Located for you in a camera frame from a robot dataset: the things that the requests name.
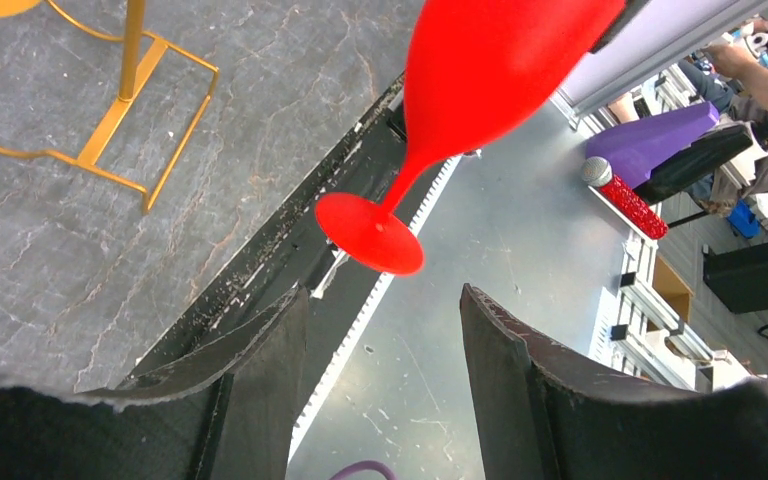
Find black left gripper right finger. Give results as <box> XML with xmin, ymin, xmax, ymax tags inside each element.
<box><xmin>459</xmin><ymin>285</ymin><xmax>768</xmax><ymax>479</ymax></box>

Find gold wire glass rack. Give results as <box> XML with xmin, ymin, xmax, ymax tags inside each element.
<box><xmin>0</xmin><ymin>1</ymin><xmax>220</xmax><ymax>214</ymax></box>

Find purple box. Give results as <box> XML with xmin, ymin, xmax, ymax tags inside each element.
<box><xmin>585</xmin><ymin>102</ymin><xmax>720</xmax><ymax>188</ymax></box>

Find red glitter microphone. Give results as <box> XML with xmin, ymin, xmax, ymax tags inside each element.
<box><xmin>581</xmin><ymin>156</ymin><xmax>669</xmax><ymax>240</ymax></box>

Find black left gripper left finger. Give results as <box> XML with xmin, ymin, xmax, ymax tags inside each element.
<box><xmin>0</xmin><ymin>287</ymin><xmax>309</xmax><ymax>479</ymax></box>

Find red wine glass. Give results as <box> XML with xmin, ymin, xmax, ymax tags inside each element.
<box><xmin>315</xmin><ymin>0</ymin><xmax>629</xmax><ymax>275</ymax></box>

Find seated person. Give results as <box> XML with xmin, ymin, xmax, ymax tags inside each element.
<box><xmin>677</xmin><ymin>45</ymin><xmax>768</xmax><ymax>217</ymax></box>

